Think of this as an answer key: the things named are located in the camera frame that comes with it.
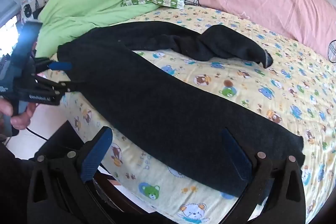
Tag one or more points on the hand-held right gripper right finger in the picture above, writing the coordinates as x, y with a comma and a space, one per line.
236, 158

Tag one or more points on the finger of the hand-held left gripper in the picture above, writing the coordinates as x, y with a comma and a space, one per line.
60, 86
61, 65

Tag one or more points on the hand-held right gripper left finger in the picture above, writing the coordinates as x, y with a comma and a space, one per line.
97, 153

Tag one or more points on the black pants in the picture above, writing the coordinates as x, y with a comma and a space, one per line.
157, 95

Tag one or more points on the person's left hand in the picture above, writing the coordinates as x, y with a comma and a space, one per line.
18, 120

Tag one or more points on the window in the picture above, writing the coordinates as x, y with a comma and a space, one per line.
8, 26

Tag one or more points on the green blanket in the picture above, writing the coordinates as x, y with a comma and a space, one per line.
86, 3

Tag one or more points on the yellow bear printed bed sheet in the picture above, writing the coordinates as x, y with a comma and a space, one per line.
262, 77

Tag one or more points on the dark wooden bed frame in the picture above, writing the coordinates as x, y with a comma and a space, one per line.
63, 137

